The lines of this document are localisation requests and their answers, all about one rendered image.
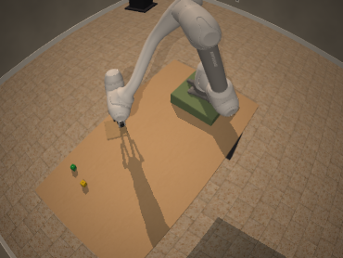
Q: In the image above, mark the yellow die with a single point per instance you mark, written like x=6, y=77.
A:
x=83, y=183

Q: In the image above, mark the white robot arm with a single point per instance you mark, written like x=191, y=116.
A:
x=203, y=31

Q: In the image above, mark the green die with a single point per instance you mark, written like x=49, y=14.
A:
x=73, y=167

